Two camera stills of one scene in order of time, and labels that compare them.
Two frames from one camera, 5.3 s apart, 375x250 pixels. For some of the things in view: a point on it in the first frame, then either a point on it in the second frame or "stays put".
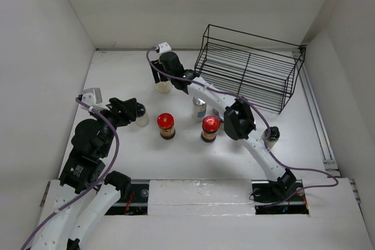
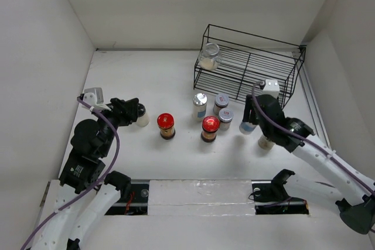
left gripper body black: x=118 y=117 stays put
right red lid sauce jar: x=210 y=125 stays put
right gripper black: x=155 y=72 -> x=248 y=108
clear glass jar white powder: x=163 y=86 -> x=211 y=57
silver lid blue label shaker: x=199 y=108 stays put
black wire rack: x=256 y=69 stays put
